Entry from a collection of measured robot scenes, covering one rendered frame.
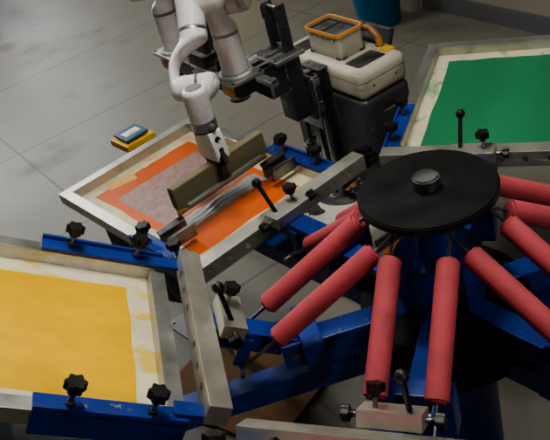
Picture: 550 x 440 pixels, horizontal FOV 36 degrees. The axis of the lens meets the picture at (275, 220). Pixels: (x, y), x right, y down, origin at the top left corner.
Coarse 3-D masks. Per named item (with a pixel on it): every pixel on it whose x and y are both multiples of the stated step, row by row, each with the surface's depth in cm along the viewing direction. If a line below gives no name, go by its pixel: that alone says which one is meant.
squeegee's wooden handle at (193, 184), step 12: (240, 144) 260; (252, 144) 262; (264, 144) 265; (228, 156) 257; (240, 156) 260; (252, 156) 264; (204, 168) 253; (216, 168) 256; (228, 168) 259; (180, 180) 251; (192, 180) 251; (204, 180) 254; (216, 180) 257; (168, 192) 250; (180, 192) 250; (192, 192) 253; (180, 204) 251
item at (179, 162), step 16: (192, 144) 308; (160, 160) 303; (176, 160) 301; (192, 160) 298; (176, 176) 291; (240, 176) 281; (256, 192) 271; (272, 192) 268; (240, 208) 265; (256, 208) 263
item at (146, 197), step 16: (144, 176) 296; (160, 176) 293; (112, 192) 292; (128, 192) 290; (144, 192) 287; (160, 192) 285; (128, 208) 281; (144, 208) 279; (160, 208) 276; (192, 208) 272; (224, 208) 267; (160, 224) 268; (208, 224) 262; (224, 224) 260; (240, 224) 258; (192, 240) 257; (208, 240) 255
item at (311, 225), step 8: (304, 216) 238; (288, 224) 237; (296, 224) 236; (304, 224) 235; (312, 224) 234; (320, 224) 233; (280, 232) 242; (296, 232) 235; (304, 232) 232; (312, 232) 231
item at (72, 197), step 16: (176, 128) 313; (144, 144) 309; (160, 144) 309; (128, 160) 303; (96, 176) 297; (112, 176) 300; (64, 192) 293; (80, 192) 294; (80, 208) 282; (96, 208) 279; (112, 224) 268; (128, 224) 266; (128, 240) 263
